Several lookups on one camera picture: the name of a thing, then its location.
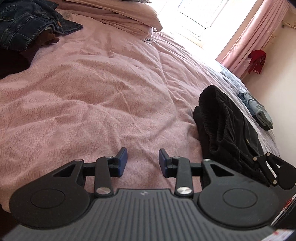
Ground black pants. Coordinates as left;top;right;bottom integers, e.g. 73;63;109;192
193;85;268;185

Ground white window frame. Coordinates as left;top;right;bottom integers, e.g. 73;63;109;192
176;0;232;49

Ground pink grey herringbone duvet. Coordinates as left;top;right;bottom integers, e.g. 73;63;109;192
1;14;279;210

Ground folded dark navy garment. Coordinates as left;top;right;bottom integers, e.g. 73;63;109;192
238;92;270;131

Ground pink pillow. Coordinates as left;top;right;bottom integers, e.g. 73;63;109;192
54;1;163;40

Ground dark blue jeans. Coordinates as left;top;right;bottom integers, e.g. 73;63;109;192
1;1;83;52

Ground folded green-grey garment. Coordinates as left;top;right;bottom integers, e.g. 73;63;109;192
243;92;273;130

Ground right pink curtain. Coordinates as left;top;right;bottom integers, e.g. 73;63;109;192
216;1;292;78

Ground red hanging garment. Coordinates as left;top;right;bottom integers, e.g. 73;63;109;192
248;50;266;74

